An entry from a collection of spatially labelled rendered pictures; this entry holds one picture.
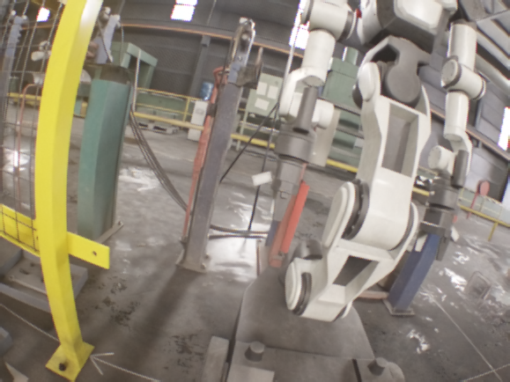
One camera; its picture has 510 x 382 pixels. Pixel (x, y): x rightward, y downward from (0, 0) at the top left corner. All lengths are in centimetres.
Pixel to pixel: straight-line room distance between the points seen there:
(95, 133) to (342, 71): 873
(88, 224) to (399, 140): 131
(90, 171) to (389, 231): 117
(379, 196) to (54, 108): 63
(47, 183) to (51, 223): 8
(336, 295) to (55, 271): 69
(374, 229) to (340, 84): 880
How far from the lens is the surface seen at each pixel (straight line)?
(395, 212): 57
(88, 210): 133
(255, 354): 65
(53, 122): 48
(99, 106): 121
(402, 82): 68
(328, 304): 75
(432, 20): 76
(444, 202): 73
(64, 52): 49
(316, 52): 65
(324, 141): 164
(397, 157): 64
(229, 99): 110
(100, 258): 56
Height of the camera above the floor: 73
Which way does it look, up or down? 14 degrees down
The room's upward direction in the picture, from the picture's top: 15 degrees clockwise
